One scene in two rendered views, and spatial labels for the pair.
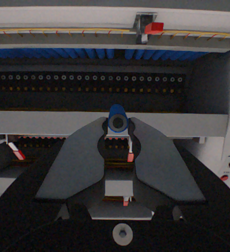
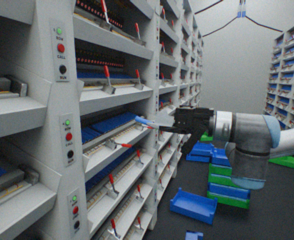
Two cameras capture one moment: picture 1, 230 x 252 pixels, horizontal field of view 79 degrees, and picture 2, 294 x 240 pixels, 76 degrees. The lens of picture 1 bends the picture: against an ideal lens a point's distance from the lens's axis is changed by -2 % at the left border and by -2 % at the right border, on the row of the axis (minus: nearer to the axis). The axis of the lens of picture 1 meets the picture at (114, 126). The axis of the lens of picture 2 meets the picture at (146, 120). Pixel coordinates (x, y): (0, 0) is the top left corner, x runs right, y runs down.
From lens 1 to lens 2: 0.65 m
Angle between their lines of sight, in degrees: 80
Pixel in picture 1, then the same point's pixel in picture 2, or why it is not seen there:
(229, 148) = (72, 90)
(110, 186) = (116, 44)
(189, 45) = (91, 145)
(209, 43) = (84, 150)
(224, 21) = (93, 160)
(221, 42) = not seen: hidden behind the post
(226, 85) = not seen: hidden behind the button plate
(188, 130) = (96, 102)
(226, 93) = not seen: hidden behind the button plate
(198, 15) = (104, 156)
